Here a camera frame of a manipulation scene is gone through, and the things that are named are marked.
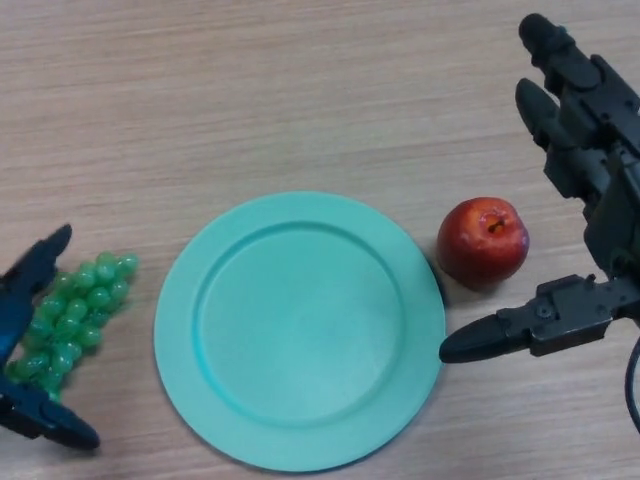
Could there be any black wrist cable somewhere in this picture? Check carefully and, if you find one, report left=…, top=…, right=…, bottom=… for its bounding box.
left=624, top=337, right=640, bottom=431

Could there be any red apple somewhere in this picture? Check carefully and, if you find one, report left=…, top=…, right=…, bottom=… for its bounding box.
left=436, top=196, right=530, bottom=290

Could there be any teal round plate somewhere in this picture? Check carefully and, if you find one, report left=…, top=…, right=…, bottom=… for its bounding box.
left=153, top=189, right=446, bottom=474

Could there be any green grape bunch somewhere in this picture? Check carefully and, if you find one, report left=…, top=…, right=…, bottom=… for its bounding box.
left=4, top=251, right=141, bottom=404

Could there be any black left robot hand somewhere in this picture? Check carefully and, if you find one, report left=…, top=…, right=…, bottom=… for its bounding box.
left=0, top=223, right=101, bottom=450

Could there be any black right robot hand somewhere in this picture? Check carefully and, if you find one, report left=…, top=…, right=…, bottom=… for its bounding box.
left=438, top=13, right=640, bottom=365

